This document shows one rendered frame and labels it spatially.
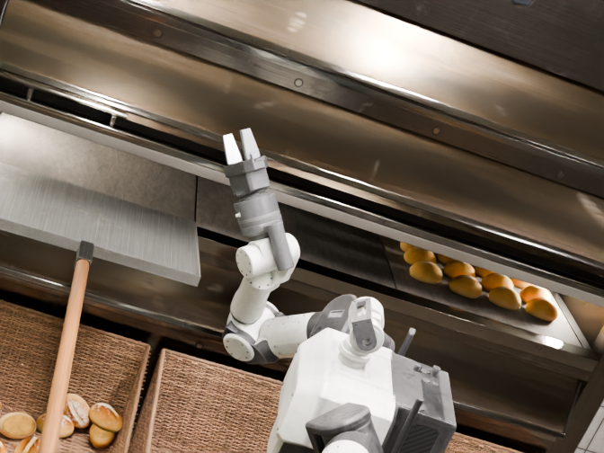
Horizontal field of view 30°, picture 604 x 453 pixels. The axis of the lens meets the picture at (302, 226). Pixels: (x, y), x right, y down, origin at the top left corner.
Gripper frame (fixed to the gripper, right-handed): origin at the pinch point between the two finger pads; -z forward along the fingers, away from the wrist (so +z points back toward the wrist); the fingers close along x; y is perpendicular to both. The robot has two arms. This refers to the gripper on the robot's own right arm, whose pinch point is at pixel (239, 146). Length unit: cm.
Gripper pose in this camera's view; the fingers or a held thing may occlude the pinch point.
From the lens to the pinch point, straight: 230.8
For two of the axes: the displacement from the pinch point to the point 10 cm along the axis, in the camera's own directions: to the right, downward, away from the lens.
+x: 4.9, -0.7, -8.7
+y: -8.3, 2.6, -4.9
